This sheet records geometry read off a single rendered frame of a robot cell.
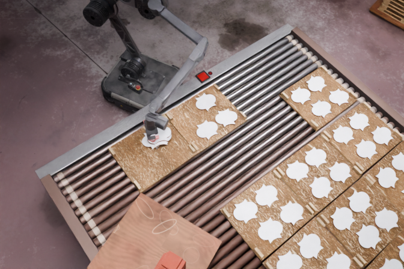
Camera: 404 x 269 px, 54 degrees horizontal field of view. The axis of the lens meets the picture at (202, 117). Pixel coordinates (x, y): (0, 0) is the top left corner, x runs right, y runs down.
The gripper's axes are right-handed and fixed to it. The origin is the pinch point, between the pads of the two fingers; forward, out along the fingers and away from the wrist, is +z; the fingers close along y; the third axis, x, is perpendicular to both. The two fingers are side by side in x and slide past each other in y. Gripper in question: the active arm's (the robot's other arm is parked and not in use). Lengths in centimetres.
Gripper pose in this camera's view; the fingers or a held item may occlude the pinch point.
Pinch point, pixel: (151, 134)
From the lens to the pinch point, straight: 241.2
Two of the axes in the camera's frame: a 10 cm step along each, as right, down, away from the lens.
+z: -0.7, 5.4, 8.4
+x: -9.6, 2.0, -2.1
